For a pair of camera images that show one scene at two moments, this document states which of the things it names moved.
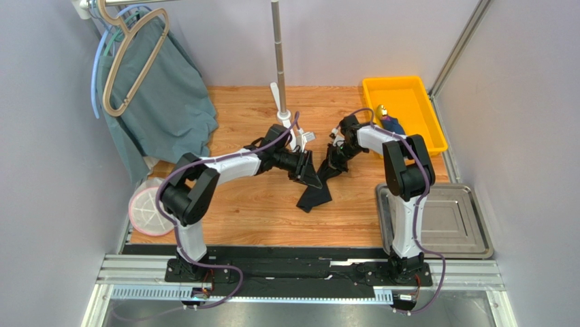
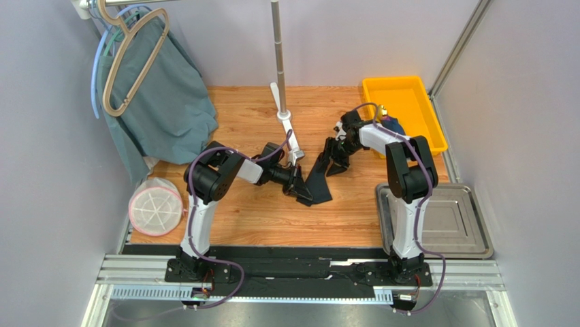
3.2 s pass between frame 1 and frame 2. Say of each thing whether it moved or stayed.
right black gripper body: stayed
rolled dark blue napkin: stayed
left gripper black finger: moved
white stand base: stayed
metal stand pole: stayed
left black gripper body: moved
